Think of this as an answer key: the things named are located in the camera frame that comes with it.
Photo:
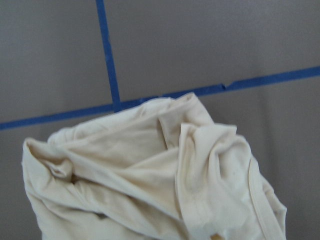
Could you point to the cream long sleeve shirt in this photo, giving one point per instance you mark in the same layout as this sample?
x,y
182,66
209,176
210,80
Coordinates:
x,y
163,170

